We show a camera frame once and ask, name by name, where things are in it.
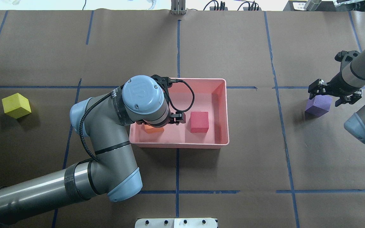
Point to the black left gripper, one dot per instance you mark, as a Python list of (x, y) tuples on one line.
[(177, 118)]

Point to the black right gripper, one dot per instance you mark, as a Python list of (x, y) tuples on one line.
[(337, 85)]

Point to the purple foam block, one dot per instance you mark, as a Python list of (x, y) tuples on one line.
[(318, 105)]

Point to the red foam block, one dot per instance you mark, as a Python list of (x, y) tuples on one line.
[(199, 122)]

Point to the orange foam block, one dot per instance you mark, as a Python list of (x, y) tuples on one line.
[(150, 129)]

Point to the yellow foam block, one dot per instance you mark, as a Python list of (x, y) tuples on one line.
[(16, 106)]

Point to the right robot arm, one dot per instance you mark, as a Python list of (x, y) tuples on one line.
[(355, 76)]

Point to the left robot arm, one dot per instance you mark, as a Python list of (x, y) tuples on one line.
[(37, 144)]

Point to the pink plastic bin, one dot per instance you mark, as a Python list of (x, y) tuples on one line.
[(210, 96)]

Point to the black power strip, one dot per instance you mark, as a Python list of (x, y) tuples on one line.
[(232, 5)]

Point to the white camera post base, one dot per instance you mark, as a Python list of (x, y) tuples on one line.
[(177, 223)]

